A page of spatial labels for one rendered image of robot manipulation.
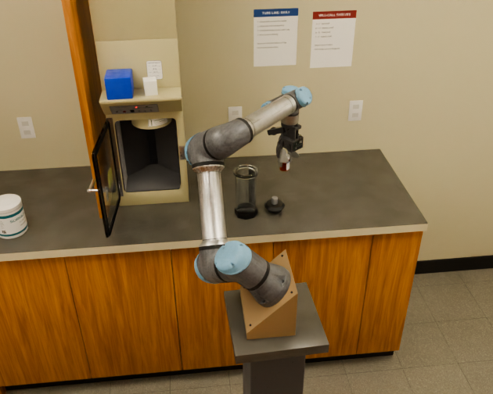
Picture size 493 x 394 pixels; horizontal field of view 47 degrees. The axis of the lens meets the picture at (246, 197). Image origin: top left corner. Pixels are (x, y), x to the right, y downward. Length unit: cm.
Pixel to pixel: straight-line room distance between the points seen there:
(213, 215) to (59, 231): 86
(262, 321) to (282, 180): 104
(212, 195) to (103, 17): 82
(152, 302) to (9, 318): 64
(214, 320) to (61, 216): 86
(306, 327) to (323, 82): 137
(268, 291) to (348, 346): 123
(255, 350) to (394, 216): 100
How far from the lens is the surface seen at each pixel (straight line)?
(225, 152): 195
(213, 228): 198
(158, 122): 251
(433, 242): 373
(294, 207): 263
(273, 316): 194
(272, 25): 281
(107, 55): 238
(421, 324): 351
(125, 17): 233
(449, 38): 310
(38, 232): 263
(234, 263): 183
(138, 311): 274
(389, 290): 286
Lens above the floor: 241
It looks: 33 degrees down
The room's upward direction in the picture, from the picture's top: straight up
